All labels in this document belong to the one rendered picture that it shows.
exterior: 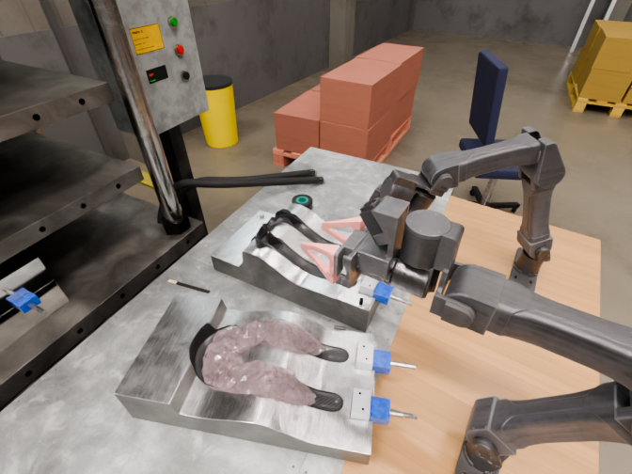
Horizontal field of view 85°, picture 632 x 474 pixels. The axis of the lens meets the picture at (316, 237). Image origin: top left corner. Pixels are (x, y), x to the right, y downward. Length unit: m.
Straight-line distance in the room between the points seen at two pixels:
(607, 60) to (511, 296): 4.96
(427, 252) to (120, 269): 1.00
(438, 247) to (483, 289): 0.08
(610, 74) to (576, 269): 4.23
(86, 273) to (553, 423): 1.22
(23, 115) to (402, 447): 1.09
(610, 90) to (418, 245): 5.09
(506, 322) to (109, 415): 0.80
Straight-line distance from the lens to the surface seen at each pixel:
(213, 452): 0.84
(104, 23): 1.08
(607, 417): 0.61
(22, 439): 1.02
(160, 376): 0.81
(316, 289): 0.91
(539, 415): 0.67
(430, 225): 0.47
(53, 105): 1.08
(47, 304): 1.21
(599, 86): 5.46
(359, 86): 2.70
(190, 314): 0.88
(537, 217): 1.07
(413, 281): 0.51
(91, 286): 1.25
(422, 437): 0.85
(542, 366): 1.04
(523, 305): 0.51
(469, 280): 0.51
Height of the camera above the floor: 1.57
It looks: 40 degrees down
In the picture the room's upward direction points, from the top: straight up
